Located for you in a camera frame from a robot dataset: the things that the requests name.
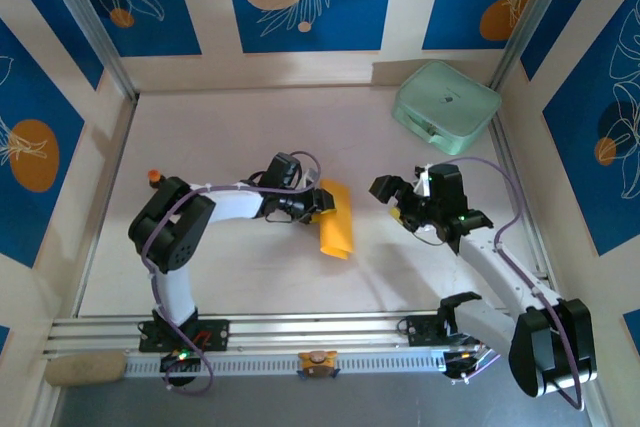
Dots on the beige foam block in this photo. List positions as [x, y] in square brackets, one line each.
[85, 369]

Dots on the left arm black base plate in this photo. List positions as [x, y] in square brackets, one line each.
[217, 334]

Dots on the long aluminium mounting rail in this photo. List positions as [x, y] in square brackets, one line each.
[300, 329]

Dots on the small bottle orange cap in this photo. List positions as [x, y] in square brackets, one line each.
[156, 177]

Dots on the aluminium frame post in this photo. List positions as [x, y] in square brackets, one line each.
[85, 12]
[530, 17]

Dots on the small yellow brown toy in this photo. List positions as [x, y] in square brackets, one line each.
[318, 363]

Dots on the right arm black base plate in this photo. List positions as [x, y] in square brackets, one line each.
[420, 329]

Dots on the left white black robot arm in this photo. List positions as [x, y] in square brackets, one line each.
[172, 287]

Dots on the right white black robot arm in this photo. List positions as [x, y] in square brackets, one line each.
[500, 272]

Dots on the black controller board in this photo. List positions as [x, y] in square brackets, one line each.
[462, 364]
[180, 359]

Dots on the aluminium side rail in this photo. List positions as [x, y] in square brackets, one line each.
[507, 157]
[109, 199]

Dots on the mint green zip case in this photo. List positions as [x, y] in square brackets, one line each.
[445, 107]

